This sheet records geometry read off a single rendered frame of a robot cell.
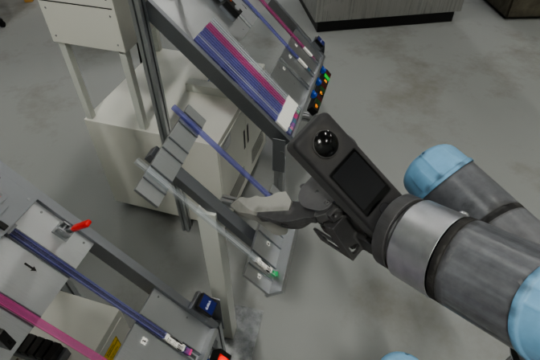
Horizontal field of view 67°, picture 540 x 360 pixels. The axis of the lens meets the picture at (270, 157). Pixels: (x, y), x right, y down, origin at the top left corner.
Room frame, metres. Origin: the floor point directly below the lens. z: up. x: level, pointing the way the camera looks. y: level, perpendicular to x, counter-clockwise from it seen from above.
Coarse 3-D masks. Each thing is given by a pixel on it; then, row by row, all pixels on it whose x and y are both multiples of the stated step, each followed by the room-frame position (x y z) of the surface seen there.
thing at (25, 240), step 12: (24, 240) 0.49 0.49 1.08; (36, 252) 0.48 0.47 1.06; (48, 252) 0.49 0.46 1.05; (60, 264) 0.47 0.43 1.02; (72, 276) 0.46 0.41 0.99; (84, 276) 0.47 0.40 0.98; (96, 288) 0.46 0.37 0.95; (108, 300) 0.44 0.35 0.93; (132, 312) 0.44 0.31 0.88; (144, 324) 0.42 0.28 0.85
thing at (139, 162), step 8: (136, 160) 0.70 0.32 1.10; (144, 168) 0.69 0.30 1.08; (152, 176) 0.69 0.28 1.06; (160, 176) 0.70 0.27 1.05; (160, 184) 0.69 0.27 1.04; (168, 184) 0.69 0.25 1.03; (176, 192) 0.68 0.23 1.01; (184, 200) 0.67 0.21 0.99; (192, 208) 0.67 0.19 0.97; (200, 216) 0.67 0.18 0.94; (208, 216) 0.67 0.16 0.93; (216, 224) 0.66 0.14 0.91; (224, 232) 0.66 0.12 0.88; (232, 240) 0.65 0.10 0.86; (240, 248) 0.64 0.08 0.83; (248, 256) 0.64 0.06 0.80; (256, 256) 0.64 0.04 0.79; (272, 272) 0.63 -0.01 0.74
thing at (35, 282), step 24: (24, 216) 0.54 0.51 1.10; (48, 216) 0.56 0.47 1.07; (0, 240) 0.48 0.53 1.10; (48, 240) 0.51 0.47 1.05; (72, 240) 0.53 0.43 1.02; (0, 264) 0.44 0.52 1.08; (24, 264) 0.45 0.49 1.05; (48, 264) 0.47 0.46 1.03; (72, 264) 0.49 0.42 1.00; (0, 288) 0.40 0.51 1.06; (24, 288) 0.41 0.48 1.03; (48, 288) 0.43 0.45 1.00; (0, 312) 0.36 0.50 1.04; (24, 336) 0.34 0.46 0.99
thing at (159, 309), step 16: (144, 304) 0.47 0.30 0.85; (160, 304) 0.48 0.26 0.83; (176, 304) 0.50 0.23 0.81; (160, 320) 0.45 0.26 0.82; (176, 320) 0.46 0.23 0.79; (192, 320) 0.48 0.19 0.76; (128, 336) 0.39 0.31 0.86; (144, 336) 0.41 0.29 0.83; (176, 336) 0.43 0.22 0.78; (192, 336) 0.44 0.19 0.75; (128, 352) 0.37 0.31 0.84; (144, 352) 0.38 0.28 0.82; (160, 352) 0.39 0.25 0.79; (176, 352) 0.40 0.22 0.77; (192, 352) 0.41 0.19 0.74
